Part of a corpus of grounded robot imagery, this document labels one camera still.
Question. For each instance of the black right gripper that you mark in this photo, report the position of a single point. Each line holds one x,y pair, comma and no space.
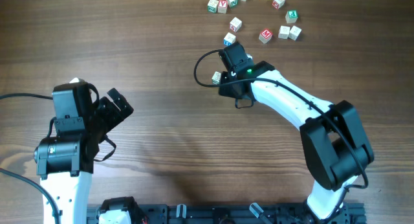
224,90

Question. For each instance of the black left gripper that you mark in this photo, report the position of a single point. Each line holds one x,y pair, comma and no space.
114,108

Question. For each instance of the green sided wooden block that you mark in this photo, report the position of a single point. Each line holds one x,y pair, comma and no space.
216,78

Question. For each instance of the red M wooden block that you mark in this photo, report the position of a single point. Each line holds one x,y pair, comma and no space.
265,36

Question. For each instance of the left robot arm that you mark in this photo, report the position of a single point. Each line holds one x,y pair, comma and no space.
65,162

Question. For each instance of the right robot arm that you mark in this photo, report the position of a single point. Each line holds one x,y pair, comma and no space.
335,144

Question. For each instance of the blue sided wooden block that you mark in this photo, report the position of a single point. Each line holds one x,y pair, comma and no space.
229,39

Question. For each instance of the red sided tilted block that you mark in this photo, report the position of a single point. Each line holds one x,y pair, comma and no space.
235,24

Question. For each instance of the plain tilted wooden block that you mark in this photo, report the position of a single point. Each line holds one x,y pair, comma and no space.
294,33

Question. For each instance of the red V wooden block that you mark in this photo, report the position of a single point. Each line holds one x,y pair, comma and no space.
222,6

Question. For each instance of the green E wooden block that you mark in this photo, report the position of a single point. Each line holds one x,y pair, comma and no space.
291,16

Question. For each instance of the green letter wooden block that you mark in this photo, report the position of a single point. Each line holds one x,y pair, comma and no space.
213,5

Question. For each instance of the red sided wooden block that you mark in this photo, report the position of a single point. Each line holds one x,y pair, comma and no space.
277,4

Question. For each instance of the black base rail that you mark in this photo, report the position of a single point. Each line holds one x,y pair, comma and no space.
280,213

